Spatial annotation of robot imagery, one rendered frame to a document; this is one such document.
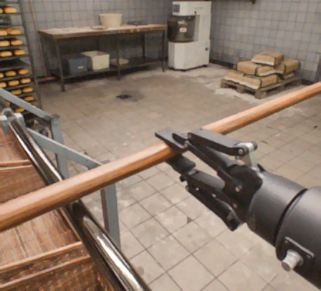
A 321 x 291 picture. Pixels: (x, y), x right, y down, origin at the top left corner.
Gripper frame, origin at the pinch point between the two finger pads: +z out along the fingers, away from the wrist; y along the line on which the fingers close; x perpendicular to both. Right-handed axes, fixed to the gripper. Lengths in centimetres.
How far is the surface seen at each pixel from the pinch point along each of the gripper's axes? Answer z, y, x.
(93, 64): 428, 84, 183
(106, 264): -10.6, 2.4, -18.3
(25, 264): 33, 42, -23
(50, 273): 28, 44, -18
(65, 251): 33, 45, -13
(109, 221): 36, 45, 3
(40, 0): 496, -18, 132
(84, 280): 28, 54, -10
